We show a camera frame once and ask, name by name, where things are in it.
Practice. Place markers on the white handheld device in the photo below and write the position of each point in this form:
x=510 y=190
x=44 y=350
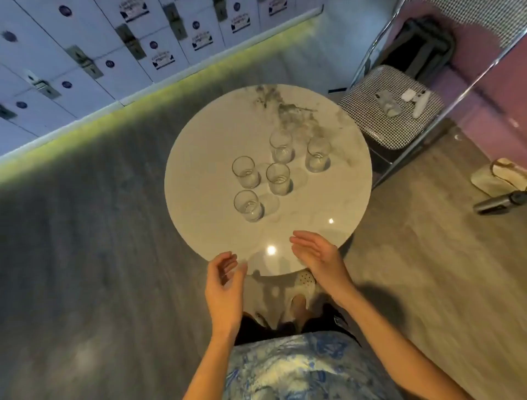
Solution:
x=422 y=104

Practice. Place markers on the person's left hand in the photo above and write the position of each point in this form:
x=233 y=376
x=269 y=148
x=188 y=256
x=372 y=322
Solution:
x=224 y=298

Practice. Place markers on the person's right forearm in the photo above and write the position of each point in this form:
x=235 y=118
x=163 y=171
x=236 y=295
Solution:
x=399 y=354

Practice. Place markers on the person's right thumb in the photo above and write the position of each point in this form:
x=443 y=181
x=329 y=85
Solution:
x=304 y=257

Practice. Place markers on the white earbuds case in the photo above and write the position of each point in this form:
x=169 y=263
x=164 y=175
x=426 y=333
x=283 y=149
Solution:
x=408 y=95

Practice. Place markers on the black shorts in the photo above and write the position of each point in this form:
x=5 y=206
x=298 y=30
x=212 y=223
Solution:
x=329 y=323

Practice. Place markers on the person's right hand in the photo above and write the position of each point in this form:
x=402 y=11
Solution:
x=327 y=268

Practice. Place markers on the blue and white patterned shirt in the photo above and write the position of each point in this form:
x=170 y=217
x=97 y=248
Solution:
x=304 y=371

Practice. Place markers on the beige cloth bag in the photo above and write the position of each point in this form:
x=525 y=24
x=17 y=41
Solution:
x=500 y=178

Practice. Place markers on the person's left thumb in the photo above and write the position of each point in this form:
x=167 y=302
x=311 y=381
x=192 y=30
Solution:
x=241 y=275

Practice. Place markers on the white perforated clog shoe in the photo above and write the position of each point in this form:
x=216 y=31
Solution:
x=306 y=284

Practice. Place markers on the bank of white lockers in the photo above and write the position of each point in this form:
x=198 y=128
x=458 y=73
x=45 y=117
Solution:
x=103 y=45

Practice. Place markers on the clear drinking glass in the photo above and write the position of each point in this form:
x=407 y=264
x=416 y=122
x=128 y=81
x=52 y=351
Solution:
x=246 y=173
x=318 y=155
x=248 y=206
x=281 y=147
x=279 y=179

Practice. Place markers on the person's left forearm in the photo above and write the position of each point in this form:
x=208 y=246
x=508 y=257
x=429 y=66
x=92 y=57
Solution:
x=208 y=366

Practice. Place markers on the houndstooth chair with chrome frame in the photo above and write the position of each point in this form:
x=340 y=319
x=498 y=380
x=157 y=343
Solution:
x=391 y=123

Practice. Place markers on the black bag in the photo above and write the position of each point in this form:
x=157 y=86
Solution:
x=420 y=45

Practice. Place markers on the round white marble table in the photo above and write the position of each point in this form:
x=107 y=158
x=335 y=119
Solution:
x=214 y=165

